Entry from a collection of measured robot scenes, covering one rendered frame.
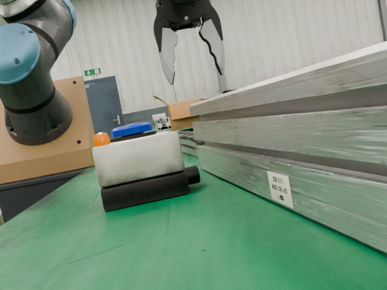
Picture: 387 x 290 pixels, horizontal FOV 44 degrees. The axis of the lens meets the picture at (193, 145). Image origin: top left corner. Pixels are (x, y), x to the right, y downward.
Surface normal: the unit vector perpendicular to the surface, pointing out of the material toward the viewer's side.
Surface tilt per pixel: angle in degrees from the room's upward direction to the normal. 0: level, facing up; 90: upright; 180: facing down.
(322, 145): 90
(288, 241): 0
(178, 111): 68
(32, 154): 47
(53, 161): 90
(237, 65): 90
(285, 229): 0
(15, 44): 54
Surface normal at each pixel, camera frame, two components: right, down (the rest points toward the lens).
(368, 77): -0.97, 0.19
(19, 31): -0.07, -0.53
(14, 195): 0.07, 0.05
